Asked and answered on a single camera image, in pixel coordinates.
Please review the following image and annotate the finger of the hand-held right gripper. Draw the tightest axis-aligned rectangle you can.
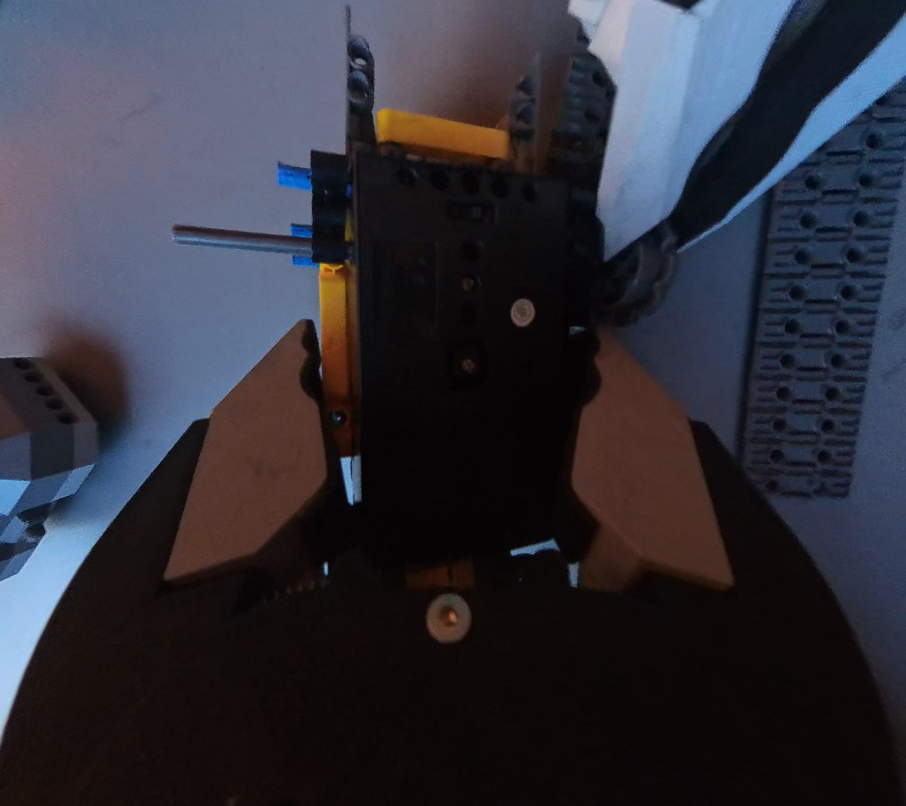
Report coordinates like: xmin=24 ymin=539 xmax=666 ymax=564
xmin=676 ymin=0 xmax=906 ymax=249
xmin=568 ymin=0 xmax=879 ymax=261

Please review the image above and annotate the dark grey brick block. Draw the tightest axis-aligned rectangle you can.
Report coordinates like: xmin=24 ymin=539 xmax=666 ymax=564
xmin=0 ymin=357 xmax=100 ymax=584

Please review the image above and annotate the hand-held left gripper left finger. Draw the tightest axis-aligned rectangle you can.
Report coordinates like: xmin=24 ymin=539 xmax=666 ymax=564
xmin=163 ymin=318 xmax=337 ymax=584

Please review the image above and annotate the grey toy wheel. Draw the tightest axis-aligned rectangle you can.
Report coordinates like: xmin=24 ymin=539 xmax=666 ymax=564
xmin=598 ymin=222 xmax=679 ymax=327

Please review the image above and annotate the grey desk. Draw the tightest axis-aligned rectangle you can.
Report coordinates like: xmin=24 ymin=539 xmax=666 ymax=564
xmin=0 ymin=0 xmax=906 ymax=722

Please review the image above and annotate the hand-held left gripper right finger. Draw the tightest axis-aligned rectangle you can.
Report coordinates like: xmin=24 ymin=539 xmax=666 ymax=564
xmin=566 ymin=328 xmax=735 ymax=591

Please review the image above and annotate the long grey toy track strip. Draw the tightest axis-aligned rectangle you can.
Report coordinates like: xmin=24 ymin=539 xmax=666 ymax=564
xmin=739 ymin=91 xmax=906 ymax=499

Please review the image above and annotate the grey metal toy axle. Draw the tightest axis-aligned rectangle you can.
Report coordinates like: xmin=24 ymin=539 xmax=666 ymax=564
xmin=172 ymin=222 xmax=312 ymax=251

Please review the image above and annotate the black yellow toy brick vehicle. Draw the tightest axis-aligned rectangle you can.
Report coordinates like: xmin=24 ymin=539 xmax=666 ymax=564
xmin=276 ymin=5 xmax=617 ymax=591

